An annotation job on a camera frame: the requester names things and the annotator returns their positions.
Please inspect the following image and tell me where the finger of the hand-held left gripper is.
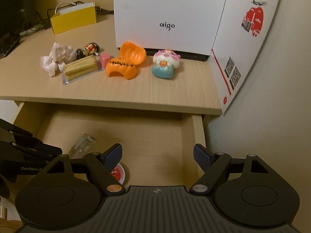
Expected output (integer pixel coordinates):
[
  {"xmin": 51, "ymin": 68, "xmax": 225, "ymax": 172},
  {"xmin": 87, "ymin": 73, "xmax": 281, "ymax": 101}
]
[
  {"xmin": 0, "ymin": 119, "xmax": 44, "ymax": 144},
  {"xmin": 0, "ymin": 139, "xmax": 63, "ymax": 162}
]

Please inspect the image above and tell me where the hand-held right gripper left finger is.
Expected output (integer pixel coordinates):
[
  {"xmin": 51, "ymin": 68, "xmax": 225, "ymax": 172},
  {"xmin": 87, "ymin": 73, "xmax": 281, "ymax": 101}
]
[{"xmin": 46, "ymin": 143, "xmax": 125, "ymax": 196}]

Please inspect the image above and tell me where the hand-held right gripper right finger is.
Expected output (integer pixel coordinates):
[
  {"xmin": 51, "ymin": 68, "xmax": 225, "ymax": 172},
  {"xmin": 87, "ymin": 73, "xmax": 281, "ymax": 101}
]
[{"xmin": 190, "ymin": 144, "xmax": 268, "ymax": 195}]

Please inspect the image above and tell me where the clear plastic box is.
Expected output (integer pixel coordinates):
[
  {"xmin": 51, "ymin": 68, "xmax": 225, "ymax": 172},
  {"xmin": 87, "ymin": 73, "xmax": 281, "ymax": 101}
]
[{"xmin": 68, "ymin": 132, "xmax": 98, "ymax": 161}]

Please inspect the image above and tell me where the white-fronted wooden drawer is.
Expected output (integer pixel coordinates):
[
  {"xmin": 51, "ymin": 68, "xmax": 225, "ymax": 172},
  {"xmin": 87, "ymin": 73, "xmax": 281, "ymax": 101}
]
[{"xmin": 12, "ymin": 101, "xmax": 207, "ymax": 195}]

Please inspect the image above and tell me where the white wrapper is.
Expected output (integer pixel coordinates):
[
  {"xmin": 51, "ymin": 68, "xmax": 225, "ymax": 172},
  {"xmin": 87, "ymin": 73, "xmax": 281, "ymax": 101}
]
[{"xmin": 40, "ymin": 42, "xmax": 76, "ymax": 77}]

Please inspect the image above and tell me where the wafer roll pack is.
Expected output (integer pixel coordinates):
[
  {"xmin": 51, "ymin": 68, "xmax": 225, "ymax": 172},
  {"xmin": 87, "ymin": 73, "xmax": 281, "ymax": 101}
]
[{"xmin": 62, "ymin": 55, "xmax": 102, "ymax": 86}]

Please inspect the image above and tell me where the small pink cup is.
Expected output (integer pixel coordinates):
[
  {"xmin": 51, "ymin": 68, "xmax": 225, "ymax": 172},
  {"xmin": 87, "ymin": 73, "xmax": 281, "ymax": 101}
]
[{"xmin": 99, "ymin": 53, "xmax": 114, "ymax": 69}]

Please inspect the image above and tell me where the pastel mushroom toy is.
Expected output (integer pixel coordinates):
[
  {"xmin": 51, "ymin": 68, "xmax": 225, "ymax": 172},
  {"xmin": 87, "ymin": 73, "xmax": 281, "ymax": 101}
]
[{"xmin": 151, "ymin": 49, "xmax": 181, "ymax": 80}]

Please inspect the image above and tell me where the orange plush toy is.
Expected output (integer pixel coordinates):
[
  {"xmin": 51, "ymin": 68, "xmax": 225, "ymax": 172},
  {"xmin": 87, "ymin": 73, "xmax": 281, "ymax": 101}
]
[{"xmin": 105, "ymin": 41, "xmax": 147, "ymax": 80}]

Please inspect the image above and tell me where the black-haired doll figurine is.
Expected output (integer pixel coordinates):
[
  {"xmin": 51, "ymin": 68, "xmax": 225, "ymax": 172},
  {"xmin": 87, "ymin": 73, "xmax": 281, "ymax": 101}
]
[{"xmin": 75, "ymin": 42, "xmax": 100, "ymax": 60}]

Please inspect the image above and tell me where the black keyboard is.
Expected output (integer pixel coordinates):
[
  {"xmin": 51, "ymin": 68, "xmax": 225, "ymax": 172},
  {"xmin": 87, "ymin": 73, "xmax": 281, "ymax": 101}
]
[{"xmin": 0, "ymin": 33, "xmax": 21, "ymax": 59}]

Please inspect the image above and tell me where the white power strip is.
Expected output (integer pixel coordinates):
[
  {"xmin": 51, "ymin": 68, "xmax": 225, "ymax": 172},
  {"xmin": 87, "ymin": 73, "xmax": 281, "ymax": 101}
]
[{"xmin": 19, "ymin": 23, "xmax": 45, "ymax": 36}]

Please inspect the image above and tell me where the white red-printed cardboard envelope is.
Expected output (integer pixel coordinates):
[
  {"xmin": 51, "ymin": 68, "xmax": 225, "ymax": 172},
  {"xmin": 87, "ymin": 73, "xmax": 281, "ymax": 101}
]
[{"xmin": 211, "ymin": 0, "xmax": 284, "ymax": 116}]

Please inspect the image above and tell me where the yellow cardboard box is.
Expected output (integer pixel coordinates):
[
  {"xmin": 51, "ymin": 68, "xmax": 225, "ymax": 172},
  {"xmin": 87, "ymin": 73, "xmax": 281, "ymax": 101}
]
[{"xmin": 50, "ymin": 2, "xmax": 98, "ymax": 36}]

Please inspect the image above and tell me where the black monitor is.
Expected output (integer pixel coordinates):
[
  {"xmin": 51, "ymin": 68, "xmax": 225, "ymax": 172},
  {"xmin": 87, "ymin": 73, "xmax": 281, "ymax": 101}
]
[{"xmin": 0, "ymin": 0, "xmax": 35, "ymax": 38}]

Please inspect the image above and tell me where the white computer case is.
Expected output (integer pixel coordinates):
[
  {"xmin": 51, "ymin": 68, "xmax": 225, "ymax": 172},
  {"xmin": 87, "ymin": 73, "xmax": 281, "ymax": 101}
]
[{"xmin": 113, "ymin": 0, "xmax": 230, "ymax": 62}]

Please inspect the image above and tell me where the white looped cable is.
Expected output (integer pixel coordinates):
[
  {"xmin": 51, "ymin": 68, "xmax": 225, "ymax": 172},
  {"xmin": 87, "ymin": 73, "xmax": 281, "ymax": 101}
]
[{"xmin": 55, "ymin": 2, "xmax": 78, "ymax": 15}]

